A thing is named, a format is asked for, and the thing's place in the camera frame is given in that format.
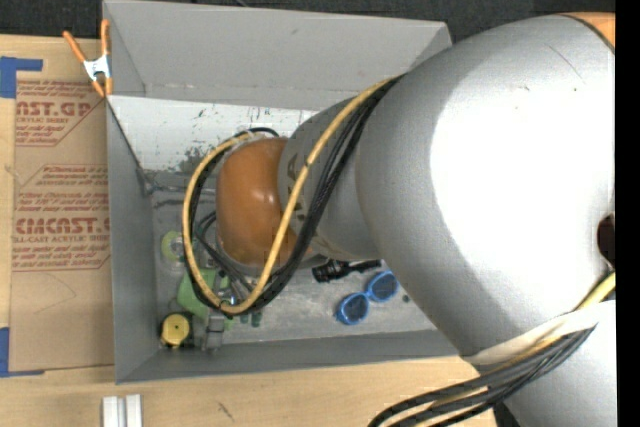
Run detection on yellow and black round object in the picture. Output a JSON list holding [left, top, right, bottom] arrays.
[[159, 312, 195, 349]]

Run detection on light green soft object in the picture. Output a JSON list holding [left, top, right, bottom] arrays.
[[176, 267, 236, 332]]

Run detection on blue sunglasses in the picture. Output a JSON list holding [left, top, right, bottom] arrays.
[[333, 270, 401, 326]]

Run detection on brown cardboard board, red print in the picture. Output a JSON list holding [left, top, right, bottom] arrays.
[[0, 33, 117, 377]]

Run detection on grey metal bin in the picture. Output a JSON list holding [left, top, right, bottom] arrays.
[[102, 0, 462, 385]]

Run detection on pale green ring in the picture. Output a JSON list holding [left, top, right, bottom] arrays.
[[160, 229, 189, 267]]

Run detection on black cylinder on white bracket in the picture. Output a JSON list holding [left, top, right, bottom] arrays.
[[311, 258, 384, 284]]

